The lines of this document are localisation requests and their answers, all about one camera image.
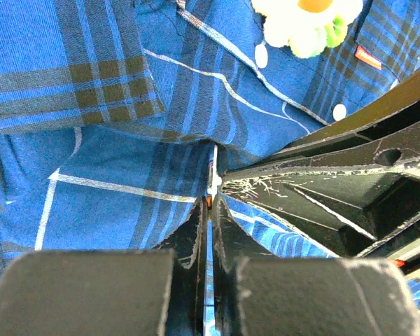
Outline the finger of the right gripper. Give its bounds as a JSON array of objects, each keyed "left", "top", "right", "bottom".
[
  {"left": 221, "top": 153, "right": 420, "bottom": 259},
  {"left": 265, "top": 59, "right": 420, "bottom": 169}
]

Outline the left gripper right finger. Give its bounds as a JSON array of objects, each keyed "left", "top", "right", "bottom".
[{"left": 212, "top": 197, "right": 420, "bottom": 335}]

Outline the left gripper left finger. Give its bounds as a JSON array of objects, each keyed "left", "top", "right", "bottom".
[{"left": 0, "top": 198, "right": 207, "bottom": 335}]

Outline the colourful flower plush brooch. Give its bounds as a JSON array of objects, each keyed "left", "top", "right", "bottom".
[{"left": 251, "top": 0, "right": 363, "bottom": 59}]

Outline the blue plaid shirt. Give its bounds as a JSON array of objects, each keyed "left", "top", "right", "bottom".
[{"left": 0, "top": 0, "right": 420, "bottom": 316}]

